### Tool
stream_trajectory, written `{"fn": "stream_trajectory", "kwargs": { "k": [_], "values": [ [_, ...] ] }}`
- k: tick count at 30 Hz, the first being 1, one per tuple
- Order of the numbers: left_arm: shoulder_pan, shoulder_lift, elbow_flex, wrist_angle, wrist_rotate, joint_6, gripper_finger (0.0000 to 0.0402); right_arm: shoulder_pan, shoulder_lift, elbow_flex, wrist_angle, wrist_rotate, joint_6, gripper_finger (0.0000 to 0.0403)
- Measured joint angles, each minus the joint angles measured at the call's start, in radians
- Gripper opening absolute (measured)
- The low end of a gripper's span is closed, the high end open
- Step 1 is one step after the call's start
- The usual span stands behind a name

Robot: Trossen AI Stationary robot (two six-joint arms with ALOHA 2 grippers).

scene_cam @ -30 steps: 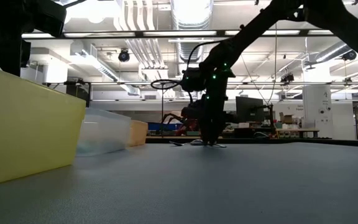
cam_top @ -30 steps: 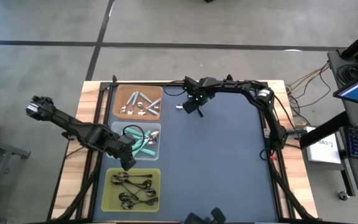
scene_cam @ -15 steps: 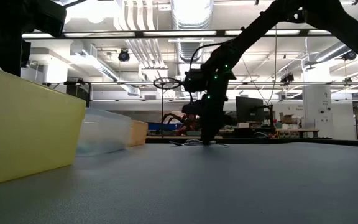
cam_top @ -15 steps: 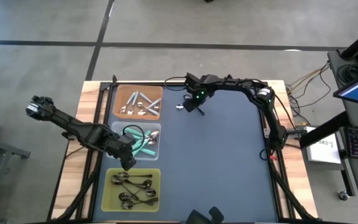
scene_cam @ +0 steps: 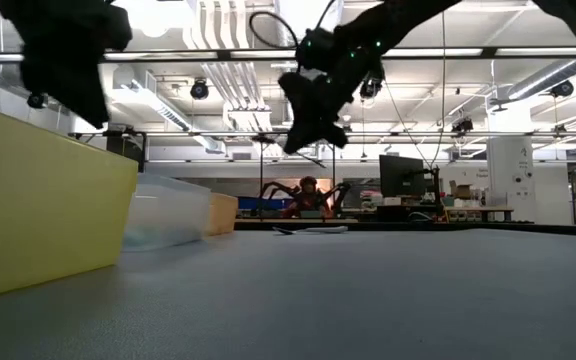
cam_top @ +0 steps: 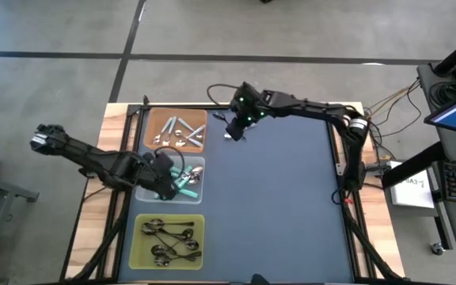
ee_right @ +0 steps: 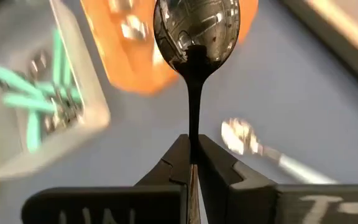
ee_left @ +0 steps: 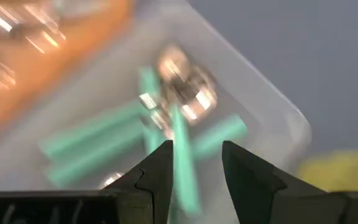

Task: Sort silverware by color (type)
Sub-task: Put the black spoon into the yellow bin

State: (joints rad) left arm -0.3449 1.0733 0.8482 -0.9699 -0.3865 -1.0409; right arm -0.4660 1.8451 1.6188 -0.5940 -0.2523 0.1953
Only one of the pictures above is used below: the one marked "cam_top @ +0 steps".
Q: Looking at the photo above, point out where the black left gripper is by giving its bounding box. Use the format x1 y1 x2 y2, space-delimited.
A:
143 152 180 201

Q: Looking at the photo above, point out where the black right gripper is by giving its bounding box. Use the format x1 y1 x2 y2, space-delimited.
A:
226 82 271 143

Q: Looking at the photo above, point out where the clear plastic bin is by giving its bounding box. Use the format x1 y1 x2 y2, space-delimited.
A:
135 155 206 206

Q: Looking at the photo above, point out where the orange plastic bin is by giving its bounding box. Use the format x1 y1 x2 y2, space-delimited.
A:
145 107 209 154

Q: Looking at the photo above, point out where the yellow plastic bin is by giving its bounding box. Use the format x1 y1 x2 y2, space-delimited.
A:
127 213 206 271

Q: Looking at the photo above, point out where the blue-grey table mat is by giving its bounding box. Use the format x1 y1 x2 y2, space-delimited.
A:
117 108 355 283

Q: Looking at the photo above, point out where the black slanted beam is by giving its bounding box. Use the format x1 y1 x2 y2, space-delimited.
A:
381 141 447 189

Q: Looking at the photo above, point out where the white paper sheet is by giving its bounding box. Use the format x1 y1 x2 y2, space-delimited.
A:
389 160 435 210

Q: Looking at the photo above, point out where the blue cable loop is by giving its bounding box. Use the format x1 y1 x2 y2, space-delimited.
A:
329 188 346 206

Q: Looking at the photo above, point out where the black cable connector box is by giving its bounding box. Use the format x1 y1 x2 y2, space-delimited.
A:
364 160 392 177

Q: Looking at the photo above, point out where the yellow floor cable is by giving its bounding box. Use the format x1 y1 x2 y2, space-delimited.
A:
364 81 421 120

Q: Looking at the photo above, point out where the black floor cable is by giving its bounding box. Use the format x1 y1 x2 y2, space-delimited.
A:
366 82 423 150

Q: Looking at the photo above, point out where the coiled black cable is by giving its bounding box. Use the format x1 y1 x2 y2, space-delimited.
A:
427 78 456 108

